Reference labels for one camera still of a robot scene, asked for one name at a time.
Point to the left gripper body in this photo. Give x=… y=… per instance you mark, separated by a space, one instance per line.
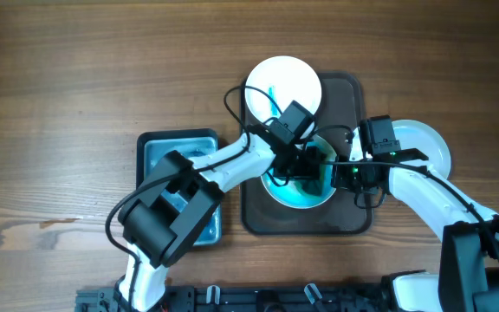
x=301 y=164

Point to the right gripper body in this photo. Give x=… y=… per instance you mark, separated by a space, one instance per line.
x=352 y=178

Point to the green yellow sponge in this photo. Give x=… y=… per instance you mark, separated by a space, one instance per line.
x=312 y=185

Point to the white plate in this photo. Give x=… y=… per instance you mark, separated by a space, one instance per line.
x=277 y=81
x=288 y=192
x=411 y=134

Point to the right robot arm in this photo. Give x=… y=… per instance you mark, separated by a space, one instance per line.
x=468 y=276

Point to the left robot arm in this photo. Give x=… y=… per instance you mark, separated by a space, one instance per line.
x=165 y=215

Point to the dark brown serving tray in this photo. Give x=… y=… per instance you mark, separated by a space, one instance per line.
x=341 y=103

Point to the black water basin tray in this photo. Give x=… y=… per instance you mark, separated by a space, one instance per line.
x=152 y=146

